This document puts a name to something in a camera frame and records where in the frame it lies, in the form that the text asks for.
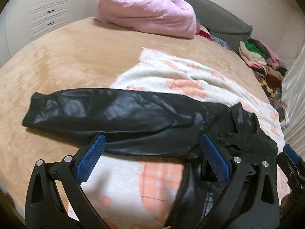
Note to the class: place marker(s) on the dark patterned cloth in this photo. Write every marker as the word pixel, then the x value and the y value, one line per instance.
pixel 220 41

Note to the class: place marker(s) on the white satin curtain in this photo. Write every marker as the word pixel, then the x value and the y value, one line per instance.
pixel 294 88

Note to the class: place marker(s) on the pink quilt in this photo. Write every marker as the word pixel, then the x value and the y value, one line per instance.
pixel 147 12

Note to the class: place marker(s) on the white orange printed blanket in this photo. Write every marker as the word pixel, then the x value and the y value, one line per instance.
pixel 166 71

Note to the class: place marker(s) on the black leather jacket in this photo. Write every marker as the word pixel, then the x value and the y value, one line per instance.
pixel 119 114

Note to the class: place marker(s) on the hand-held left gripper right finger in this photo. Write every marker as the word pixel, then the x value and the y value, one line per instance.
pixel 214 156

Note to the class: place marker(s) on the red cloth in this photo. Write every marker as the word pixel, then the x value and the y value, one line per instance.
pixel 204 33

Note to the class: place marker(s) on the white wardrobe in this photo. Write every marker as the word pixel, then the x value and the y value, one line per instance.
pixel 45 9

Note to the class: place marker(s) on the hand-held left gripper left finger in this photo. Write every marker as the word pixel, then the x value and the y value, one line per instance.
pixel 94 151

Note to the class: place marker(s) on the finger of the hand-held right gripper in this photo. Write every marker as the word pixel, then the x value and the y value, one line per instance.
pixel 291 153

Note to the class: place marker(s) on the pile of colourful clothes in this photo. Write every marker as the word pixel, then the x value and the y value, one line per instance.
pixel 264 64

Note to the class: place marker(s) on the grey headboard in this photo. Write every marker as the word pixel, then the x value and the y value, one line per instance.
pixel 221 16

